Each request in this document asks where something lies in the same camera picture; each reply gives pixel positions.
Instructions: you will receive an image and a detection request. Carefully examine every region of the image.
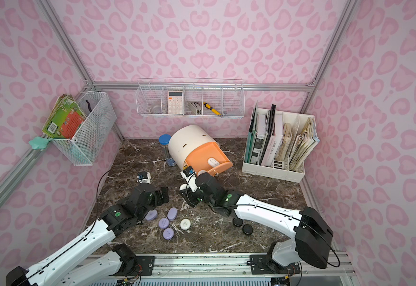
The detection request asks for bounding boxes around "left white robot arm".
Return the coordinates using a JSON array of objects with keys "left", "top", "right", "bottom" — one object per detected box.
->
[{"left": 5, "top": 183, "right": 169, "bottom": 286}]

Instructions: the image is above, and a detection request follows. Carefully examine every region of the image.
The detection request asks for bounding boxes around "white oval earphone case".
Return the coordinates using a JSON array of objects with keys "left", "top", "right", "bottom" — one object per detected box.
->
[{"left": 208, "top": 158, "right": 220, "bottom": 168}]

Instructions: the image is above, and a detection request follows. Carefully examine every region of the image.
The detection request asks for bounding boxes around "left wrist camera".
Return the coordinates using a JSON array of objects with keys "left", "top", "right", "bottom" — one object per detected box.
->
[{"left": 137, "top": 171, "right": 151, "bottom": 184}]

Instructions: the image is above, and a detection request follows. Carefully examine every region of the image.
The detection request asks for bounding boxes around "grey stapler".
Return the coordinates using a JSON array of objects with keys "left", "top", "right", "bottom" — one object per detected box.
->
[{"left": 187, "top": 101, "right": 203, "bottom": 116}]

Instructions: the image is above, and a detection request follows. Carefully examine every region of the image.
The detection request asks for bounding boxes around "purple earphone case far left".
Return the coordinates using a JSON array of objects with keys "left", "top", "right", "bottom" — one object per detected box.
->
[{"left": 144, "top": 210, "right": 158, "bottom": 221}]

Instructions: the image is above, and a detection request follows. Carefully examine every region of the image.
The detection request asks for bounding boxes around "purple earphone case upper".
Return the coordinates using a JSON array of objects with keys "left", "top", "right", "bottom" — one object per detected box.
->
[{"left": 167, "top": 207, "right": 178, "bottom": 222}]

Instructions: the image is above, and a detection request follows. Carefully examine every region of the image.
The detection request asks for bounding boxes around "white pink book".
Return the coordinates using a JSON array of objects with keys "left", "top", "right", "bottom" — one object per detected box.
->
[{"left": 260, "top": 112, "right": 284, "bottom": 168}]

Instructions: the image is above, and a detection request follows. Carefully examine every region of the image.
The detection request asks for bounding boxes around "mint green wall hook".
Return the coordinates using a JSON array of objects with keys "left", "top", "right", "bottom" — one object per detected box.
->
[{"left": 28, "top": 137, "right": 52, "bottom": 150}]

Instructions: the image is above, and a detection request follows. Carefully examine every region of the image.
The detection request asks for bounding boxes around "green red booklet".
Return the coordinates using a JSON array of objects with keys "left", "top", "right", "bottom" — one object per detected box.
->
[{"left": 42, "top": 94, "right": 86, "bottom": 139}]

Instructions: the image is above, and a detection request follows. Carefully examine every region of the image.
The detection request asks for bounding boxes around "black earphone case lower right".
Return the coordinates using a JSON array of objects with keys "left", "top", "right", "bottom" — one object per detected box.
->
[{"left": 242, "top": 224, "right": 253, "bottom": 235}]

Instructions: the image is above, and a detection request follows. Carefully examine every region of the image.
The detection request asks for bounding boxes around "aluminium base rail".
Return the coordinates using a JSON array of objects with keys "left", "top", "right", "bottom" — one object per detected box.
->
[{"left": 95, "top": 252, "right": 360, "bottom": 286}]

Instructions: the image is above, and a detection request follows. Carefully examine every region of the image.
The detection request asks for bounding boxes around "white wire wall shelf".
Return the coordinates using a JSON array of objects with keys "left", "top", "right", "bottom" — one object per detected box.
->
[{"left": 135, "top": 81, "right": 246, "bottom": 119}]

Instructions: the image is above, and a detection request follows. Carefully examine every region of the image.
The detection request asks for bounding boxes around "white round drawer cabinet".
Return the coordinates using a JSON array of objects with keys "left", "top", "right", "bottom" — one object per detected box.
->
[{"left": 168, "top": 125, "right": 215, "bottom": 170}]

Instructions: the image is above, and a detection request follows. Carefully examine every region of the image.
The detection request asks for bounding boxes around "black earphone case lower left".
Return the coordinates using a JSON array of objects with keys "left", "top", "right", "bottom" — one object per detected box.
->
[{"left": 232, "top": 218, "right": 243, "bottom": 227}]

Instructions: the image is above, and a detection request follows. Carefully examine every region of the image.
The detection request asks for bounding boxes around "blue lid pencil jar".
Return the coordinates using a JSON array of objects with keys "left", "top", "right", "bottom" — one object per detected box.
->
[{"left": 159, "top": 134, "right": 177, "bottom": 167}]

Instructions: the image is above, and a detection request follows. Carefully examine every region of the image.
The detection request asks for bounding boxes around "orange top drawer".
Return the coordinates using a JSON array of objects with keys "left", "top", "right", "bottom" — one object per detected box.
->
[{"left": 183, "top": 142, "right": 233, "bottom": 176}]

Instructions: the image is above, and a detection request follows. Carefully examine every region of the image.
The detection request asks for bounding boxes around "round metal tin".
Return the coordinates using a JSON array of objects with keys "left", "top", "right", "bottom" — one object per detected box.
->
[{"left": 149, "top": 104, "right": 163, "bottom": 115}]

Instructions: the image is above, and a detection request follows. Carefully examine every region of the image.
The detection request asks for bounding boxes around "black binder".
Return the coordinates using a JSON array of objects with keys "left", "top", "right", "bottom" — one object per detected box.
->
[{"left": 259, "top": 104, "right": 276, "bottom": 165}]

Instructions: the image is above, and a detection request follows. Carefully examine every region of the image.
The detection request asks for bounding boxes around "black item in basket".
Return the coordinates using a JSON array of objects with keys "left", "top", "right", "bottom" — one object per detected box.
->
[{"left": 85, "top": 100, "right": 92, "bottom": 113}]

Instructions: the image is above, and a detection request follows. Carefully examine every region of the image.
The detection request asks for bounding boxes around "black earphone case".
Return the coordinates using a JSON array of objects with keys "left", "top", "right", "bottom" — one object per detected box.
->
[
  {"left": 242, "top": 224, "right": 253, "bottom": 235},
  {"left": 232, "top": 218, "right": 243, "bottom": 227}
]

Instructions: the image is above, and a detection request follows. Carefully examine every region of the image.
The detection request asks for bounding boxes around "purple earphone case middle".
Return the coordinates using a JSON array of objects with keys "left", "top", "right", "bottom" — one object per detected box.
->
[{"left": 159, "top": 218, "right": 170, "bottom": 230}]

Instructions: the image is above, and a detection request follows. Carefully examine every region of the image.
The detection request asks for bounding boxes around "white round earphone case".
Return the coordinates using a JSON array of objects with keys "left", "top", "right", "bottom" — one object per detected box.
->
[{"left": 180, "top": 219, "right": 191, "bottom": 231}]

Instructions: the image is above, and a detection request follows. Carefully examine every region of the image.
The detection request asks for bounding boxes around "purple earphone case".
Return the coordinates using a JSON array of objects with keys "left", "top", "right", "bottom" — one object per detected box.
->
[
  {"left": 162, "top": 228, "right": 175, "bottom": 240},
  {"left": 144, "top": 210, "right": 158, "bottom": 221},
  {"left": 167, "top": 207, "right": 178, "bottom": 222},
  {"left": 159, "top": 218, "right": 170, "bottom": 230}
]

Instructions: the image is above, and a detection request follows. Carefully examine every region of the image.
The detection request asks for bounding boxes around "pink white calculator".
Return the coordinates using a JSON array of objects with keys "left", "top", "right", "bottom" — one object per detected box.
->
[{"left": 167, "top": 91, "right": 184, "bottom": 114}]

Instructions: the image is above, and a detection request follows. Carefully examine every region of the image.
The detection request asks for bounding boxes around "white file organizer box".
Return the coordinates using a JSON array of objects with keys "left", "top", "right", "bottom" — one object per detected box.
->
[{"left": 242, "top": 104, "right": 320, "bottom": 183}]

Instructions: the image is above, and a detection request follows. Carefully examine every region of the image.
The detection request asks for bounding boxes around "stack of magazines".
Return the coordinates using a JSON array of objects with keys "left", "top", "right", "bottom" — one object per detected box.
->
[{"left": 273, "top": 116, "right": 320, "bottom": 172}]

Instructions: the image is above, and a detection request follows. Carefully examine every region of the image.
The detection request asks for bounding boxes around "purple earphone case bottom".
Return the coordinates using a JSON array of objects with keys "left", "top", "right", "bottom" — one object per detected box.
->
[{"left": 162, "top": 228, "right": 175, "bottom": 240}]

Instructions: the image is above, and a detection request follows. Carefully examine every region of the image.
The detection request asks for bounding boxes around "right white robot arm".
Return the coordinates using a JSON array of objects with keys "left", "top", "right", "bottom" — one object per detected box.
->
[{"left": 179, "top": 170, "right": 334, "bottom": 275}]

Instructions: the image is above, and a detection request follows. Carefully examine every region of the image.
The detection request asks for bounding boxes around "yellow black utility knife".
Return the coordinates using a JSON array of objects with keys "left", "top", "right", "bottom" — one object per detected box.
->
[{"left": 203, "top": 102, "right": 222, "bottom": 116}]

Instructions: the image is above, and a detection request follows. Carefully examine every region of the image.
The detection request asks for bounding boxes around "teal green folder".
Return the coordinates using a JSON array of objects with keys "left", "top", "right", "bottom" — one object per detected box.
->
[{"left": 244, "top": 102, "right": 259, "bottom": 164}]

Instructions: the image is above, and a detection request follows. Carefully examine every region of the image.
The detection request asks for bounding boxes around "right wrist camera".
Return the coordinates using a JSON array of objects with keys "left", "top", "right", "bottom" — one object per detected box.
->
[{"left": 179, "top": 166, "right": 198, "bottom": 193}]

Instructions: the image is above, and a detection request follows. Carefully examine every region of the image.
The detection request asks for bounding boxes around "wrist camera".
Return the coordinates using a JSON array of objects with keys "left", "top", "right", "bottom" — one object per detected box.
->
[
  {"left": 137, "top": 171, "right": 151, "bottom": 184},
  {"left": 179, "top": 166, "right": 198, "bottom": 193}
]

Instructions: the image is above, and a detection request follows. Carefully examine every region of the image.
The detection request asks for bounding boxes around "white mesh wall basket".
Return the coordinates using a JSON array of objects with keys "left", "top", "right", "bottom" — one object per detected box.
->
[{"left": 52, "top": 91, "right": 117, "bottom": 166}]

